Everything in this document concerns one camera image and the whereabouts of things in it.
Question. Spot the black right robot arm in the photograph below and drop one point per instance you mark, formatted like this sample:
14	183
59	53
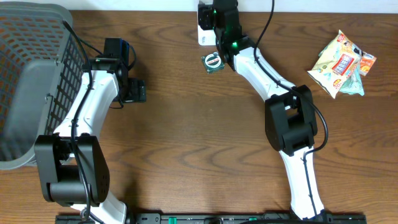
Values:
290	115

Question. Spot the round green label snack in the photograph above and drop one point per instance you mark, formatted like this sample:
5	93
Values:
212	62

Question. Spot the grey plastic mesh basket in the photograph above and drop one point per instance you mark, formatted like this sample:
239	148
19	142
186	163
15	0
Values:
40	76

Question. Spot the yellow snack bag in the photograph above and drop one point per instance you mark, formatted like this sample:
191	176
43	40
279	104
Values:
336	63

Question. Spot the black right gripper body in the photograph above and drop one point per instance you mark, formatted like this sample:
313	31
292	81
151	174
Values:
204	15

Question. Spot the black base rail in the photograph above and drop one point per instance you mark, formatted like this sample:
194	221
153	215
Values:
272	217

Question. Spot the white barcode scanner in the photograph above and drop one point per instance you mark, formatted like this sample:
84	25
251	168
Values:
206	37

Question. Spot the teal snack pouch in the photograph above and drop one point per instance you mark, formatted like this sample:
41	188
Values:
353	85

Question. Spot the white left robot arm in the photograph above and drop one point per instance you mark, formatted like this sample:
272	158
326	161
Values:
72	169

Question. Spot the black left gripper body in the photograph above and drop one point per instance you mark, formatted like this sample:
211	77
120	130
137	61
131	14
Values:
137	91

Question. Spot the orange tissue pack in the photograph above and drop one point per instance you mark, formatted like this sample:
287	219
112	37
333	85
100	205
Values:
367	61

